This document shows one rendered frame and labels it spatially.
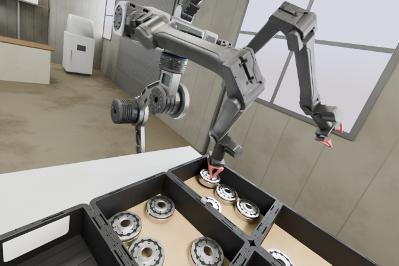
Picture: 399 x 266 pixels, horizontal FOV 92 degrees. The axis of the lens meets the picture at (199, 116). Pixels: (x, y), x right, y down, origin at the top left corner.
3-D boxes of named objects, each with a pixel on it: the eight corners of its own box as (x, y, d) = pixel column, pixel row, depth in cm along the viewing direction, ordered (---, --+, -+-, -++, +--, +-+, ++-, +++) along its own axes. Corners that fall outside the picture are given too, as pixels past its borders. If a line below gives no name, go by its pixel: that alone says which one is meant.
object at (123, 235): (100, 222, 58) (101, 220, 58) (130, 207, 66) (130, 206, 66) (117, 247, 53) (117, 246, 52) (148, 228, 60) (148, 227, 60)
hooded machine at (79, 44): (92, 77, 557) (97, 21, 513) (65, 73, 515) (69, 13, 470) (86, 71, 608) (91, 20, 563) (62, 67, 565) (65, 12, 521)
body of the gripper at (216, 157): (220, 157, 96) (225, 143, 94) (224, 168, 86) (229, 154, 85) (208, 154, 95) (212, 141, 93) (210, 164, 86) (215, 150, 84)
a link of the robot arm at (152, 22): (146, 12, 66) (133, 19, 65) (161, 13, 59) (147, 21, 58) (158, 37, 72) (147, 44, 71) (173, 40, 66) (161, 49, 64)
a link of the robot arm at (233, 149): (221, 121, 85) (208, 134, 82) (242, 132, 77) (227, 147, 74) (227, 137, 93) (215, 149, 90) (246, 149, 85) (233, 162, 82)
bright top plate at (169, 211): (141, 203, 69) (141, 202, 69) (162, 192, 77) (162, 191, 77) (158, 222, 63) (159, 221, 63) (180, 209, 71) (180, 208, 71)
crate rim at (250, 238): (164, 174, 79) (165, 170, 79) (206, 157, 103) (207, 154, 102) (249, 248, 58) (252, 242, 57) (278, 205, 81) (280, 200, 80)
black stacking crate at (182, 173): (160, 193, 82) (165, 171, 79) (201, 172, 106) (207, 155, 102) (238, 269, 61) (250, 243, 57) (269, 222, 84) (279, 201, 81)
